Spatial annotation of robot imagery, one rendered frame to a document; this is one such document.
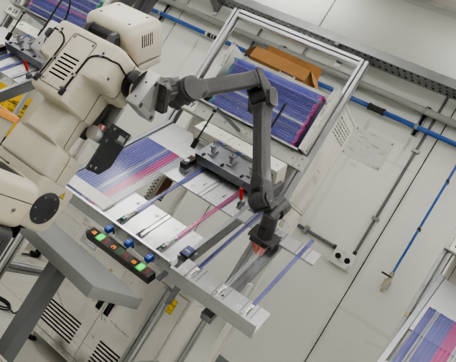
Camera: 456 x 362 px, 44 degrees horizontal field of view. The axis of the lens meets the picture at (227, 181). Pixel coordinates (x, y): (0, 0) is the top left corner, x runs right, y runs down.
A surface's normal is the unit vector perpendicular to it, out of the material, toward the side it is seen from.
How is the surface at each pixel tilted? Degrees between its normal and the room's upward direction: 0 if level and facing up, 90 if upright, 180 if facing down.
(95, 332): 90
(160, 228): 46
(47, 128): 82
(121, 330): 90
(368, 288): 90
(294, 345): 90
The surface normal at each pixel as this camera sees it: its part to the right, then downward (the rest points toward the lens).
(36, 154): -0.29, -0.38
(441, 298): 0.11, -0.79
